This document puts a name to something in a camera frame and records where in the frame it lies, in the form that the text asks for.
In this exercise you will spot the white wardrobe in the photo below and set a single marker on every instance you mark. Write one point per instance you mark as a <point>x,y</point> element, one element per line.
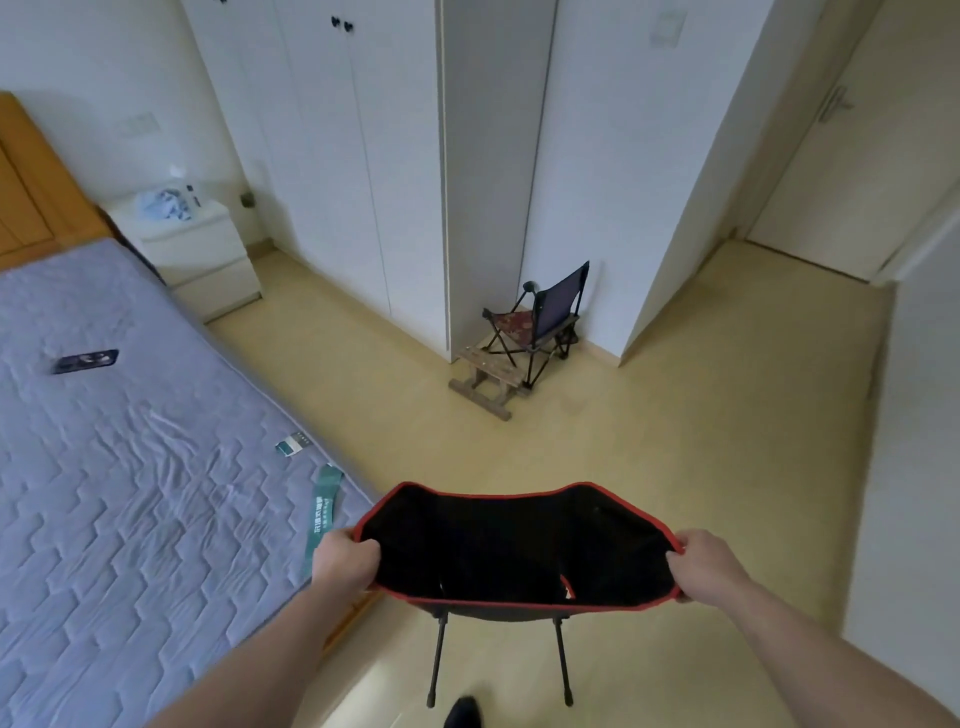
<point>360,165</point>

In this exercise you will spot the person's left hand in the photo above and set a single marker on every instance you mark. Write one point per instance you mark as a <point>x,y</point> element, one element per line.
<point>345,562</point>

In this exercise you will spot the white wall switch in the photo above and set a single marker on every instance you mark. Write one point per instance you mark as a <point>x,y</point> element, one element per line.
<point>667,28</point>

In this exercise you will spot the black phone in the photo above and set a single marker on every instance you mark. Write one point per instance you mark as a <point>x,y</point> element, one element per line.
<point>85,361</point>

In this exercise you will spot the small wooden stool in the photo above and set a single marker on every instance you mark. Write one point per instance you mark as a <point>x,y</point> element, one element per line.
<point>491,371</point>

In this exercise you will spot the wooden bed frame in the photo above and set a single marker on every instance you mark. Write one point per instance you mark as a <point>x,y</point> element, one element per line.
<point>30,187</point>

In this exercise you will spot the black red-trimmed camp chair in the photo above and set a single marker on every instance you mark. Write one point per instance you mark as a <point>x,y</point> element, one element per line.
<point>517,547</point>

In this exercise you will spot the floral folding chair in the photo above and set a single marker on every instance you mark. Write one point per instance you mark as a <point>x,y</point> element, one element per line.
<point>555,300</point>

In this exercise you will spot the person's black left shoe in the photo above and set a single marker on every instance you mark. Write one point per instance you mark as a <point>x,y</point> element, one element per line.
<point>461,712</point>

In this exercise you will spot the light blue cloth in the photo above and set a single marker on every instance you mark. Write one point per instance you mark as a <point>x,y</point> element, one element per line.
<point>165,205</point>

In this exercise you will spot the white nightstand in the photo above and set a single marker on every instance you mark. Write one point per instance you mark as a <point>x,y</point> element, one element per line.
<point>202,255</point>

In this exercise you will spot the small green white tag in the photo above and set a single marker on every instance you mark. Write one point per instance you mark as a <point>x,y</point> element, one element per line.
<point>292,445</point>

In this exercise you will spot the person's right hand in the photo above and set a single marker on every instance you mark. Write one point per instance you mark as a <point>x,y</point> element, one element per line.
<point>709,570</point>

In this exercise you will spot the person's right forearm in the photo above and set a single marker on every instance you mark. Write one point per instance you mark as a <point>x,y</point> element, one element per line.
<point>832,660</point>

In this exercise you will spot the person's left forearm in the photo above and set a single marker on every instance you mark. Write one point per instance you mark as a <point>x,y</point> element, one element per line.
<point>262,667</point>

